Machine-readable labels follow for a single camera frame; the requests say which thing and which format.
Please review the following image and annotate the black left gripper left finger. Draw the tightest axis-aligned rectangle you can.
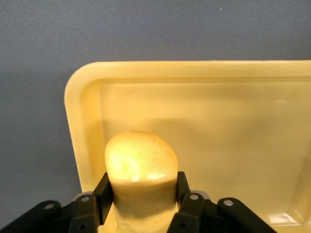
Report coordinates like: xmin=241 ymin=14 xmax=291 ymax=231
xmin=0 ymin=171 xmax=115 ymax=233

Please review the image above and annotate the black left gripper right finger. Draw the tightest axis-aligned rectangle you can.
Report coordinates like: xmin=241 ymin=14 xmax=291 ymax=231
xmin=167 ymin=170 xmax=278 ymax=233

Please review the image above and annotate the yellow toy potato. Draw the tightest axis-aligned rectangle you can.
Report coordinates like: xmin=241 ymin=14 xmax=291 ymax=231
xmin=104 ymin=130 xmax=179 ymax=219

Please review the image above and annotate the dark grey table mat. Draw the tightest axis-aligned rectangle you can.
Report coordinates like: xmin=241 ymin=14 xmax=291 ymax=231
xmin=0 ymin=0 xmax=311 ymax=219

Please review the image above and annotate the yellow plastic tray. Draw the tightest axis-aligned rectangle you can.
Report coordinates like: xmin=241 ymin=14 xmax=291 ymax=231
xmin=63 ymin=60 xmax=311 ymax=233

